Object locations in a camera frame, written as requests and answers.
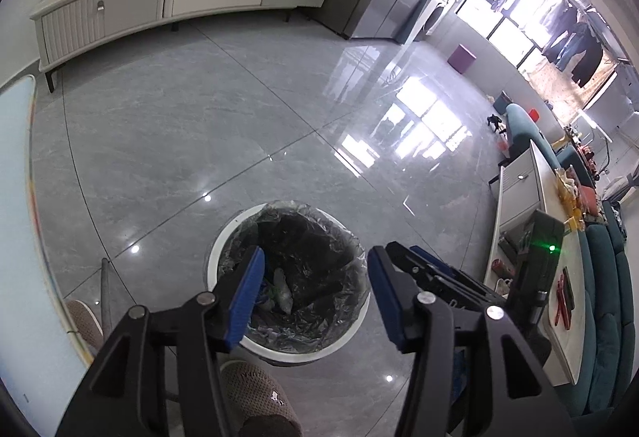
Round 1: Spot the white washing machine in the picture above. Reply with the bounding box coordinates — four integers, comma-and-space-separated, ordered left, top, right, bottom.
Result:
424, 0, 457, 36

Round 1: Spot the teal sofa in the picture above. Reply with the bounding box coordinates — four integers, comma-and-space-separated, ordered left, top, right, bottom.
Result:
504, 102, 639, 418

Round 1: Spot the balcony window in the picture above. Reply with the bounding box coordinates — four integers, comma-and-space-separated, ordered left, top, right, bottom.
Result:
456, 0, 622, 85

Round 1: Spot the clear plastic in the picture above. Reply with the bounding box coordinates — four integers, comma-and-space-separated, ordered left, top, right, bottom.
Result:
267, 267, 299, 315

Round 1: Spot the brown slipper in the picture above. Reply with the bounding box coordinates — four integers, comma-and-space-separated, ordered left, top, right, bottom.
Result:
65, 300, 108, 363
220, 362, 303, 437

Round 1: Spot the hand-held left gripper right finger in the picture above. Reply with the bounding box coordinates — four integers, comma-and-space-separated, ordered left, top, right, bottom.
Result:
367, 245, 575, 437

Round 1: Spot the row of hanging clothes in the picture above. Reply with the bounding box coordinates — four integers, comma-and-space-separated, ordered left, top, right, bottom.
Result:
489, 0, 625, 88

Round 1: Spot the white coffee table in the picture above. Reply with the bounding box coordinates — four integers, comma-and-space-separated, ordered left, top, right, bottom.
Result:
483, 137, 587, 388

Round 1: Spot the pile of colourful clutter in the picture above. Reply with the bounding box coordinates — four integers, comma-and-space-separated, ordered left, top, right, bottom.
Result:
554, 167, 600, 230

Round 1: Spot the white round trash bin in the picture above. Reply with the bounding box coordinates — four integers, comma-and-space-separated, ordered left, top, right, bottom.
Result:
206, 200, 371, 364

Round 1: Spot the purple stool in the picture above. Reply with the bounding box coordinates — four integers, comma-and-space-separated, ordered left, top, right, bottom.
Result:
448, 44, 477, 72

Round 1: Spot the grey chair leg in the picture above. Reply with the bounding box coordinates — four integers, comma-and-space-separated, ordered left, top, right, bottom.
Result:
100, 258, 113, 338

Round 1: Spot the white drawer tv cabinet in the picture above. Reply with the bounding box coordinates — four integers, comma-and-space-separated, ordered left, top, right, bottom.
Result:
29, 0, 333, 93

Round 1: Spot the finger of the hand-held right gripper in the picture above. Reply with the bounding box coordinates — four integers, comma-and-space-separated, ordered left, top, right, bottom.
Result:
410, 244, 507, 307
385, 241, 452, 294

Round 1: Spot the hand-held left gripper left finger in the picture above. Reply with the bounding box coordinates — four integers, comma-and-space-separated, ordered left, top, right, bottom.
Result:
55, 244, 266, 437

